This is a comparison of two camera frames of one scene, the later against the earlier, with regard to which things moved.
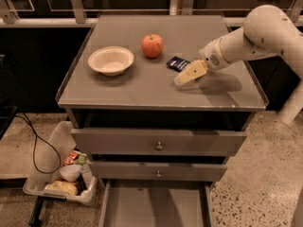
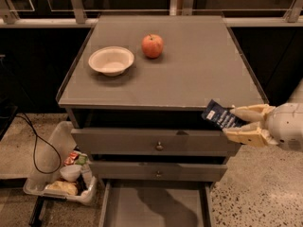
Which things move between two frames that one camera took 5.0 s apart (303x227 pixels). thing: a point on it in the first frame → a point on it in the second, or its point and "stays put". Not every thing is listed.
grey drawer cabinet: x=143 y=104 stays put
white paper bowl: x=112 y=61 stays put
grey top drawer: x=156 y=142 stays put
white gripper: x=210 y=56 → x=288 y=123
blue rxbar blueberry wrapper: x=177 y=63 → x=221 y=115
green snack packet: x=81 y=159 stays put
